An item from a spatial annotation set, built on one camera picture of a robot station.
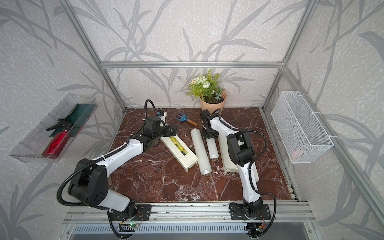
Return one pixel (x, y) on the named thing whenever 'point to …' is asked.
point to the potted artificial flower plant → (212, 97)
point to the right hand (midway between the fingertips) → (208, 135)
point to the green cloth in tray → (76, 118)
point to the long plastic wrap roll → (201, 152)
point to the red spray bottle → (59, 140)
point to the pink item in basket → (295, 154)
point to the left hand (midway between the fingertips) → (171, 125)
